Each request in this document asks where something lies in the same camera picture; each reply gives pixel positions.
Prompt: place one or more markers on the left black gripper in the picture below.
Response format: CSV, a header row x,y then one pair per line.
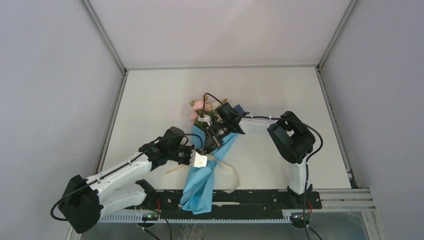
x,y
190,148

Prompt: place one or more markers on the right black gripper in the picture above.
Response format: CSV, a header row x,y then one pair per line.
x,y
212,141

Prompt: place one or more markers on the cream white fake rose stem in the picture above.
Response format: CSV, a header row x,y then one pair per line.
x,y
217,104

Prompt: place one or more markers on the pink fake rose stem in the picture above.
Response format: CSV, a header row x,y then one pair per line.
x,y
198,107

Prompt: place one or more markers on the cream lace ribbon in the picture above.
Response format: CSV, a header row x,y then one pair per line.
x,y
218,165

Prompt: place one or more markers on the blue wrapping paper sheet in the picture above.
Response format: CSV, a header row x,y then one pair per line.
x,y
201,201

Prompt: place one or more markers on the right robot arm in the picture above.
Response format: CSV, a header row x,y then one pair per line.
x,y
292,138

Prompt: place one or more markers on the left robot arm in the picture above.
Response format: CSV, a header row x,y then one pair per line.
x,y
86,200

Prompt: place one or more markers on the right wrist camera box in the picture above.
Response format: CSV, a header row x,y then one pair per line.
x,y
204,118

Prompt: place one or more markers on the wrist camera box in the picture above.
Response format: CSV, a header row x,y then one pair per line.
x,y
204,118
198,160

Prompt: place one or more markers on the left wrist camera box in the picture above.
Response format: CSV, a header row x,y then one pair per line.
x,y
198,160

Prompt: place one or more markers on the white slotted cable duct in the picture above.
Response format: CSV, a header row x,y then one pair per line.
x,y
185,217

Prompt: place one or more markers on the aluminium front frame rail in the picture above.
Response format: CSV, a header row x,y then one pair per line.
x,y
350,199

